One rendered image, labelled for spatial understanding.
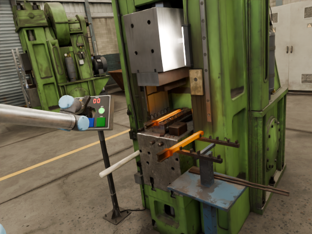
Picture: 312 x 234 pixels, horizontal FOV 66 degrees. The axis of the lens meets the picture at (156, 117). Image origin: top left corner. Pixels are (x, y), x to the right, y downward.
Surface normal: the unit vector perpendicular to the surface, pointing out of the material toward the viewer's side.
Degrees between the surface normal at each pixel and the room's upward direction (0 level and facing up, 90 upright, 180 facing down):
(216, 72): 90
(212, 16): 90
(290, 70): 90
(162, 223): 90
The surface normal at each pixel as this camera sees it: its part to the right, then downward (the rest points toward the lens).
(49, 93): 0.57, 0.17
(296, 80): -0.72, 0.28
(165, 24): 0.78, 0.08
